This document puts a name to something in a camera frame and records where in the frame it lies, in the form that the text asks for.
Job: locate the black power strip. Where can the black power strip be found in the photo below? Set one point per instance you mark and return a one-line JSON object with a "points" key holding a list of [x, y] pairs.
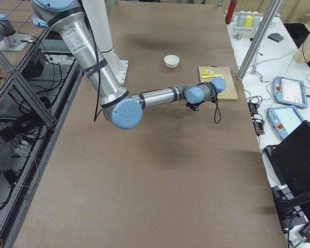
{"points": [[257, 119]]}

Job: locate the black square pad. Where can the black square pad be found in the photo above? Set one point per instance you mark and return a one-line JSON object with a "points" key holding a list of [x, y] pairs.
{"points": [[276, 37]]}

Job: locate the grey cup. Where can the grey cup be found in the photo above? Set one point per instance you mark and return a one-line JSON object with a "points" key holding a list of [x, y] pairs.
{"points": [[240, 20]]}

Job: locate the red cylinder bottle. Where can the red cylinder bottle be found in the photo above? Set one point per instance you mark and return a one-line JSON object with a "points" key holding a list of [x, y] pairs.
{"points": [[230, 11]]}

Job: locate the white bowl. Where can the white bowl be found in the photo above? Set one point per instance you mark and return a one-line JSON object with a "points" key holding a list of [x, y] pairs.
{"points": [[171, 61]]}

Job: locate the light blue cup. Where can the light blue cup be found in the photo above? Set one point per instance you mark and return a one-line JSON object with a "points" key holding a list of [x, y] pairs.
{"points": [[256, 21]]}

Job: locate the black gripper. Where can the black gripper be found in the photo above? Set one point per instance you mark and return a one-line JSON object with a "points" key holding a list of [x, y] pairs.
{"points": [[192, 106]]}

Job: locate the blue teach pendant far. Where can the blue teach pendant far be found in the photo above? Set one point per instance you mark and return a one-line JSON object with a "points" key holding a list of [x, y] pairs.
{"points": [[289, 91]]}

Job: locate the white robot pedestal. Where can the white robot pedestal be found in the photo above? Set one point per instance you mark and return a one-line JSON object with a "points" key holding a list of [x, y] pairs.
{"points": [[97, 16]]}

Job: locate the yellow cup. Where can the yellow cup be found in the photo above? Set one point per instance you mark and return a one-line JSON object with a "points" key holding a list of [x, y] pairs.
{"points": [[248, 21]]}

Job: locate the lemon slice lower back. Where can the lemon slice lower back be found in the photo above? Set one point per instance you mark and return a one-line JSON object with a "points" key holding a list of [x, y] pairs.
{"points": [[208, 72]]}

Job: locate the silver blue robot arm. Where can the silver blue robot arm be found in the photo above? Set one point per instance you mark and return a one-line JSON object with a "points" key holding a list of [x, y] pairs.
{"points": [[84, 27]]}

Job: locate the blue teach pendant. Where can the blue teach pendant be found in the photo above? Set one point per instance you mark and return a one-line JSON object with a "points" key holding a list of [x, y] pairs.
{"points": [[285, 119], [289, 91]]}

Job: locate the lemon slice lower front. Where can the lemon slice lower front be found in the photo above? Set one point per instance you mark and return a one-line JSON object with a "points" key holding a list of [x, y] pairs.
{"points": [[202, 71]]}

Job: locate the wooden cutting board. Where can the wooden cutting board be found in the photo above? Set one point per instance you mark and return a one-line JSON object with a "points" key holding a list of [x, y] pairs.
{"points": [[225, 86]]}

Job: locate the second grey robot arm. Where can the second grey robot arm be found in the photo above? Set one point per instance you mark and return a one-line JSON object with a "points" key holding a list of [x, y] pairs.
{"points": [[10, 39]]}

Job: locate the small metal cylinder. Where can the small metal cylinder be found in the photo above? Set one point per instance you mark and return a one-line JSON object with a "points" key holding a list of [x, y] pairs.
{"points": [[238, 36]]}

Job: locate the blue teach pendant near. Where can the blue teach pendant near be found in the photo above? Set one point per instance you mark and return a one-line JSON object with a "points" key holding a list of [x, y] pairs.
{"points": [[285, 119]]}

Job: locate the aluminium frame post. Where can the aluminium frame post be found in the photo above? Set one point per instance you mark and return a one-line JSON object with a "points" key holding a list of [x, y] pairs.
{"points": [[252, 53]]}

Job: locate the lemon slice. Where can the lemon slice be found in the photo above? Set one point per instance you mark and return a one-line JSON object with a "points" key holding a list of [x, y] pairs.
{"points": [[202, 71], [208, 72]]}

